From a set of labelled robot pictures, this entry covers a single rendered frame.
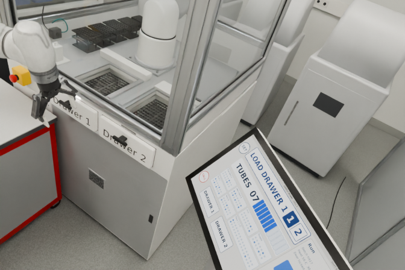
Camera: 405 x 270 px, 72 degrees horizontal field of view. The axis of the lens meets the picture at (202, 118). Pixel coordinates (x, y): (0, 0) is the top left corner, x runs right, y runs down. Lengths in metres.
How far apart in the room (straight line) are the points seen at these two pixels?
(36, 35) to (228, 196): 0.77
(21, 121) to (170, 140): 0.74
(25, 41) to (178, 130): 0.56
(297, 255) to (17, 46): 1.00
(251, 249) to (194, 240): 1.21
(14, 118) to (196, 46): 0.98
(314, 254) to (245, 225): 0.19
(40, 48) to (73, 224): 1.25
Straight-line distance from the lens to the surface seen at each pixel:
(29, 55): 1.06
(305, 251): 0.78
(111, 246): 1.93
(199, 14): 0.81
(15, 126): 1.49
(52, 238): 1.99
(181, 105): 0.95
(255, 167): 0.88
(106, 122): 1.24
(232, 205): 0.88
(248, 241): 0.84
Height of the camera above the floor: 1.73
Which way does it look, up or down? 37 degrees down
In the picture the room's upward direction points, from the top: 18 degrees clockwise
